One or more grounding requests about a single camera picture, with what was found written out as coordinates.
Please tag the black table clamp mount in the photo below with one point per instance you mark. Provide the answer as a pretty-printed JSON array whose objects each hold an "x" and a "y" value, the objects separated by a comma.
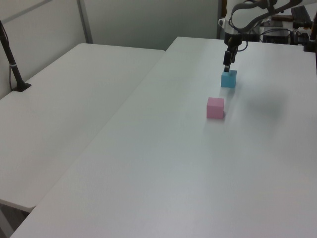
[{"x": 311, "y": 39}]

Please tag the brown flat object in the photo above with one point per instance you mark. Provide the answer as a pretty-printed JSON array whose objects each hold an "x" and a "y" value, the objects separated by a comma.
[{"x": 282, "y": 17}]

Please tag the grey metal partition post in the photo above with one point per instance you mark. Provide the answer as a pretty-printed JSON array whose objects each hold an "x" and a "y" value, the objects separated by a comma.
[{"x": 85, "y": 22}]

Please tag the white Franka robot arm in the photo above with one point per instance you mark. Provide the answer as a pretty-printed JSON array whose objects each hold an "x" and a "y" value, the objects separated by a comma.
[{"x": 241, "y": 17}]

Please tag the pink cube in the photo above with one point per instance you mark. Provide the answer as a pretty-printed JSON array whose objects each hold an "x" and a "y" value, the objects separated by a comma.
[{"x": 215, "y": 108}]

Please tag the wooden board panel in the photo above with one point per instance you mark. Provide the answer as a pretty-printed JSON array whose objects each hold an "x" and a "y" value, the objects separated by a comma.
[{"x": 224, "y": 8}]

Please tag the black electronics box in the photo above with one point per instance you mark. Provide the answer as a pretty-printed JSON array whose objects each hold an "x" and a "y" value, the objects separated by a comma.
[{"x": 276, "y": 37}]

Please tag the black camera stand pole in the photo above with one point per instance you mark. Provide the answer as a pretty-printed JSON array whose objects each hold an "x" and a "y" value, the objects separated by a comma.
[{"x": 11, "y": 65}]

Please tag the blue cube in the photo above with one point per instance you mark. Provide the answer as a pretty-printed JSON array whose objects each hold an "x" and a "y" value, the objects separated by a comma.
[{"x": 228, "y": 79}]

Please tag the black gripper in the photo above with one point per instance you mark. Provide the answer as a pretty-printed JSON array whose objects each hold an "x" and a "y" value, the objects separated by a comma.
[{"x": 232, "y": 42}]

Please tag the black keyboard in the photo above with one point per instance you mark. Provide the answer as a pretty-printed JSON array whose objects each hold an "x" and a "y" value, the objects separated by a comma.
[{"x": 301, "y": 13}]

